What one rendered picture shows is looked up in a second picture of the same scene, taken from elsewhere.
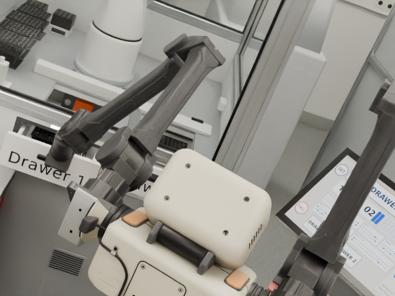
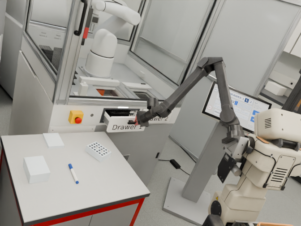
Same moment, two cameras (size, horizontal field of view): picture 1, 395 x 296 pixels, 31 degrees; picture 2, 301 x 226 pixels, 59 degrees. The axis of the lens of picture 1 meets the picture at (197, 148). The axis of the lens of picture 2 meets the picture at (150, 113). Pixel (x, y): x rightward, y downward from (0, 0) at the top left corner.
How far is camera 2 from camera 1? 1.34 m
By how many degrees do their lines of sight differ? 33
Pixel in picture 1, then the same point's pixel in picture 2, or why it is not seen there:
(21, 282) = not seen: hidden behind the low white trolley
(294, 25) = (206, 41)
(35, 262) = not seen: hidden behind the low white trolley
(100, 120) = (175, 101)
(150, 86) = (195, 82)
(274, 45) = (199, 50)
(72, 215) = (238, 148)
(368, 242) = (237, 112)
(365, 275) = (242, 123)
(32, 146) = (122, 119)
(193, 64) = (223, 70)
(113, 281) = (269, 166)
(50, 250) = not seen: hidden behind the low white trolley
